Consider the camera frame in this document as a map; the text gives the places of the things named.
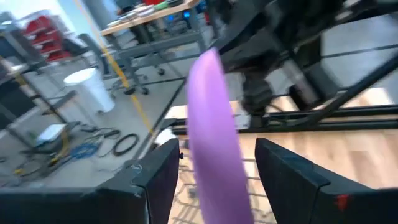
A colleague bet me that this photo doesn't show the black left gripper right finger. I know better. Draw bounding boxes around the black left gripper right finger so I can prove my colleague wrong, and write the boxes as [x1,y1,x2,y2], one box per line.
[254,137,398,224]

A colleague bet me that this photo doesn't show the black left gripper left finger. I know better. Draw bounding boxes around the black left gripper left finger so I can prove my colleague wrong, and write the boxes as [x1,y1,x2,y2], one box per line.
[0,138,182,224]

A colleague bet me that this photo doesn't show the purple plate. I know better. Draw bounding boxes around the purple plate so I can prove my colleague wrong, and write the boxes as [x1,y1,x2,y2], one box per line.
[185,47,255,224]

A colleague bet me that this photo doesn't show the white flat device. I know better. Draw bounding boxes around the white flat device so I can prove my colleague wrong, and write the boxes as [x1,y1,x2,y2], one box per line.
[36,123,68,144]

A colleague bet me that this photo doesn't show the white box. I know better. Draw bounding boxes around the white box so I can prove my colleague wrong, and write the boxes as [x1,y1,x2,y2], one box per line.
[154,128,178,146]

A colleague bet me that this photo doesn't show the white cylindrical bin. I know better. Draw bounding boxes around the white cylindrical bin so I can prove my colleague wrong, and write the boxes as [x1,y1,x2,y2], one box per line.
[63,67,116,115]

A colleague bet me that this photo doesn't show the black desk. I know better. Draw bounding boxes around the black desk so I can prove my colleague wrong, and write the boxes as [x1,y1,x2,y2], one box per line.
[0,54,78,131]

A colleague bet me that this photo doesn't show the red storage bins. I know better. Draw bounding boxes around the red storage bins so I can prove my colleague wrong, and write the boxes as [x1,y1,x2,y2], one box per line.
[22,14,73,63]

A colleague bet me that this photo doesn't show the wooden top work table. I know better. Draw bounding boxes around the wooden top work table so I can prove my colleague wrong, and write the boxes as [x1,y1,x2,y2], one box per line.
[99,0,201,37]

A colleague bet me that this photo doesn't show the blue coiled cable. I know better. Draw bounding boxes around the blue coiled cable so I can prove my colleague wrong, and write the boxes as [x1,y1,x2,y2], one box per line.
[68,142,101,160]

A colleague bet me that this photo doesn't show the black coiled cable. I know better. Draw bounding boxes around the black coiled cable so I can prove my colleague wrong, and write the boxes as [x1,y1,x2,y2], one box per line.
[111,133,141,157]

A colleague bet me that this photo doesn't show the yellow floor cable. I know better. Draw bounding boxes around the yellow floor cable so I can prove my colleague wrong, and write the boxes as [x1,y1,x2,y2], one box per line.
[14,129,72,175]

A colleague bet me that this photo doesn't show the black metal rig frame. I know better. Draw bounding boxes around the black metal rig frame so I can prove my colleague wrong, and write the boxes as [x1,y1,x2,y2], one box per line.
[169,43,398,135]

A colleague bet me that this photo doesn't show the grey wire dish rack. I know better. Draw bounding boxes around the grey wire dish rack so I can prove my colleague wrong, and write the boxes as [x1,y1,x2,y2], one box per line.
[169,154,279,224]

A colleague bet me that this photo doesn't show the grey metal cart frame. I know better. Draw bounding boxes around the grey metal cart frame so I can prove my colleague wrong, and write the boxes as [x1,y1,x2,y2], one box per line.
[104,29,215,96]

